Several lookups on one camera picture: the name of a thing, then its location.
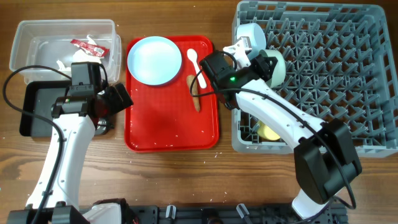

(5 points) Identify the pale green rice bowl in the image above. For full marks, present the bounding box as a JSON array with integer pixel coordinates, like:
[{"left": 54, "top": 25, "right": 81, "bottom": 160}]
[{"left": 259, "top": 49, "right": 286, "bottom": 88}]

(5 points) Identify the light blue bowl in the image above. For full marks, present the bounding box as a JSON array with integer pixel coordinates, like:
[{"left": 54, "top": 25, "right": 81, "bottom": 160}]
[{"left": 236, "top": 23, "right": 266, "bottom": 60}]

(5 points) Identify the white tissue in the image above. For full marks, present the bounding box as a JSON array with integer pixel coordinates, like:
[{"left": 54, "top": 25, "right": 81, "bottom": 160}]
[{"left": 57, "top": 48, "right": 101, "bottom": 72}]

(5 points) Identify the red sauce packet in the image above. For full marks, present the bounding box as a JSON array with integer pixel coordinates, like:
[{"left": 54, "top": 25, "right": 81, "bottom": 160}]
[{"left": 70, "top": 39, "right": 109, "bottom": 58}]

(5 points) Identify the light blue plate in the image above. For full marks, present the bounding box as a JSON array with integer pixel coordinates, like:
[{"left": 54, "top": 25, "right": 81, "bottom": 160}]
[{"left": 127, "top": 36, "right": 182, "bottom": 86}]

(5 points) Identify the yellow plastic cup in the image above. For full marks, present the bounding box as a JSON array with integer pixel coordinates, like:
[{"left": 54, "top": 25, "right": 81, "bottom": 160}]
[{"left": 257, "top": 121, "right": 280, "bottom": 141}]

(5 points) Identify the white plastic spoon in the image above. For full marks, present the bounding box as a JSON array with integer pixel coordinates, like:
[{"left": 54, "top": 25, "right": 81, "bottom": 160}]
[{"left": 187, "top": 49, "right": 207, "bottom": 89}]

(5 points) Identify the brown root vegetable stick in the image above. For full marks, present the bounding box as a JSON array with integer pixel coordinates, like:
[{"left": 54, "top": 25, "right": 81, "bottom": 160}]
[{"left": 186, "top": 74, "right": 201, "bottom": 113}]

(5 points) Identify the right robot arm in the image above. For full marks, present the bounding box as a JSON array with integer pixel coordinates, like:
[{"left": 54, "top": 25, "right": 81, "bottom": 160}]
[{"left": 200, "top": 50, "right": 362, "bottom": 223}]

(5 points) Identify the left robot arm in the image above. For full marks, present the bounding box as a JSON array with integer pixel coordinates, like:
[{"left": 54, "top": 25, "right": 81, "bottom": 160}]
[{"left": 7, "top": 83, "right": 134, "bottom": 223}]

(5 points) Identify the black waste tray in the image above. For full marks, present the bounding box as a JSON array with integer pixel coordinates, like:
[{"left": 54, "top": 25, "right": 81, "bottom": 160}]
[{"left": 19, "top": 80, "right": 116, "bottom": 138}]

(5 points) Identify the grey dishwasher rack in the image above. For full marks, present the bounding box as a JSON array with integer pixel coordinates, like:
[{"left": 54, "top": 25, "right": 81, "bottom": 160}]
[{"left": 232, "top": 1, "right": 397, "bottom": 157}]

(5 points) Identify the red plastic tray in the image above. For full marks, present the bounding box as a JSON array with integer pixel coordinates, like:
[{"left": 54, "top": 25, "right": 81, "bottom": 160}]
[{"left": 124, "top": 35, "right": 220, "bottom": 152}]

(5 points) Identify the clear plastic storage box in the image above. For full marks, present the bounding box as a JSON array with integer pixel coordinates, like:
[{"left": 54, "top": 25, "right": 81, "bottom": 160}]
[{"left": 9, "top": 19, "right": 122, "bottom": 84}]

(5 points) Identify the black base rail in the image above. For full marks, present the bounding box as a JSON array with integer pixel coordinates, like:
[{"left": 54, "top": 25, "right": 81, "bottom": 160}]
[{"left": 6, "top": 203, "right": 349, "bottom": 224}]

